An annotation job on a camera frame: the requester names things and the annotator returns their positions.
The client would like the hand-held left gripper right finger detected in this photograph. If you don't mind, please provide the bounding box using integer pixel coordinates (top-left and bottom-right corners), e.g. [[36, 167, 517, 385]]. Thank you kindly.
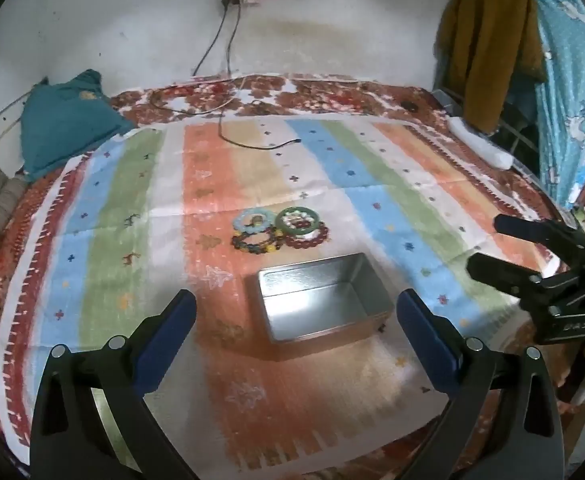
[[397, 289, 566, 480]]

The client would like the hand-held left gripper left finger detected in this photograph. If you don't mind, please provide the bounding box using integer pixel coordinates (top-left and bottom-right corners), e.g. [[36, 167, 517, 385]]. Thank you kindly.
[[30, 289, 200, 480]]

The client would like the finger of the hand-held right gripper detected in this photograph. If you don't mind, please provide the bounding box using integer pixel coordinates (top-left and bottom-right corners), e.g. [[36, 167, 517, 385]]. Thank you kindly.
[[467, 253, 548, 306], [494, 214, 585, 263]]

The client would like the silver metal tin box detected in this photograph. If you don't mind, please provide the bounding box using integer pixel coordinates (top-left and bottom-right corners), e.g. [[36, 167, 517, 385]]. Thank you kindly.
[[257, 253, 393, 345]]

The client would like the multicolour glass bead bracelet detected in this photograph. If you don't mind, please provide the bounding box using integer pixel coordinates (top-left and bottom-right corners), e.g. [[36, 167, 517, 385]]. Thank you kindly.
[[231, 230, 286, 256]]

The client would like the light blue bead bracelet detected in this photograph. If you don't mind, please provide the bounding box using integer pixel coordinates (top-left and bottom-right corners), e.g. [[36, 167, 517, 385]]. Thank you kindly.
[[232, 210, 276, 235]]

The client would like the red bead bracelet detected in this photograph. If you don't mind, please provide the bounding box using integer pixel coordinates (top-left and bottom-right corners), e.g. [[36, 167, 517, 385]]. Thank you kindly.
[[285, 222, 330, 250]]

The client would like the green jade bangle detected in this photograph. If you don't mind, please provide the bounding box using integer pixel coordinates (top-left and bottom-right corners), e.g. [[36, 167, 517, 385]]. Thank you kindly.
[[275, 206, 321, 235]]

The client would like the white rolled bolster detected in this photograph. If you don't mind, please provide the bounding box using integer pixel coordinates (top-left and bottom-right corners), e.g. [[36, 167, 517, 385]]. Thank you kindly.
[[447, 117, 516, 171]]

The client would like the light blue printed cloth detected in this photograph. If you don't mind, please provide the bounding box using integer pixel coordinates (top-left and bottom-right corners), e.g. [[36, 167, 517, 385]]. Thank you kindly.
[[515, 0, 585, 211]]

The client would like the striped patterned blanket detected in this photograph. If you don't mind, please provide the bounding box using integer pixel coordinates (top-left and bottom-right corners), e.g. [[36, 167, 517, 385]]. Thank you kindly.
[[0, 115, 563, 476]]

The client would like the brown hanging jacket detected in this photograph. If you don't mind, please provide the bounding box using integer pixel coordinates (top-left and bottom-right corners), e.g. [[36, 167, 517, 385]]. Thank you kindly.
[[435, 0, 546, 135]]

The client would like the teal pillow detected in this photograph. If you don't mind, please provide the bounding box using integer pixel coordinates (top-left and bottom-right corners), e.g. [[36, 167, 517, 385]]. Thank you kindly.
[[20, 69, 136, 183]]

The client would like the red floral bedsheet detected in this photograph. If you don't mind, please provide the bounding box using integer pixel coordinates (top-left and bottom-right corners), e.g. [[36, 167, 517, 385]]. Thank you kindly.
[[0, 74, 573, 480]]

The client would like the thin grey rod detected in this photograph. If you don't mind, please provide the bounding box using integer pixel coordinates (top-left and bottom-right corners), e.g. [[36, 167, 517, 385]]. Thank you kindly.
[[0, 90, 32, 142]]

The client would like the black charger cable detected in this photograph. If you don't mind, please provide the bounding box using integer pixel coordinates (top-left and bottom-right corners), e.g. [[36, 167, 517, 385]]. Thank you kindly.
[[219, 7, 301, 150]]

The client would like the black power cable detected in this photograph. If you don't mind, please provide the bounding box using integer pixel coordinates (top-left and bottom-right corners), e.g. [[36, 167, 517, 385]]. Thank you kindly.
[[192, 6, 229, 77]]

